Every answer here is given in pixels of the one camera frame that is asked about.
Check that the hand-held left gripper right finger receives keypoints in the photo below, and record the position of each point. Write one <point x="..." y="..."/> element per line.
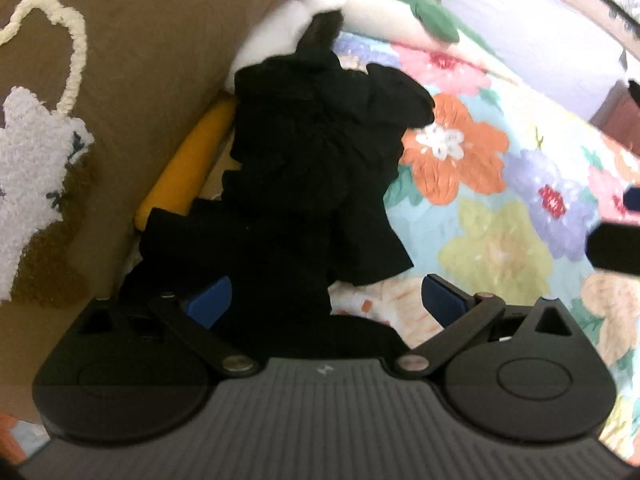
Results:
<point x="442" y="302"/>

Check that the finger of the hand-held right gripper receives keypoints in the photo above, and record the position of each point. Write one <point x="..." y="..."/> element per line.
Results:
<point x="615" y="250"/>

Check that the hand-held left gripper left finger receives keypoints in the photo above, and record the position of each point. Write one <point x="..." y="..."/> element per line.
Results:
<point x="211" y="304"/>

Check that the black sweater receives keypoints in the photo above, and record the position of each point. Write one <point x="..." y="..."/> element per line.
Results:
<point x="300" y="175"/>

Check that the floral quilted blanket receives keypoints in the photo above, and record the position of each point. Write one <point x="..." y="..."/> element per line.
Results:
<point x="500" y="200"/>

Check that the pink suitcase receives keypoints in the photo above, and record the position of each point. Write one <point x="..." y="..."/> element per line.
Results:
<point x="620" y="117"/>

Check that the yellow bolster pillow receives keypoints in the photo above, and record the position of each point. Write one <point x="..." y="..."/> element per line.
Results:
<point x="187" y="165"/>

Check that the folded black garment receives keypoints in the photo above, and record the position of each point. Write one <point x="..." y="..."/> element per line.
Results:
<point x="634" y="89"/>

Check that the white and green plush pillow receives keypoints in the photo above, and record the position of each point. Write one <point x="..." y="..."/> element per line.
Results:
<point x="370" y="5"/>

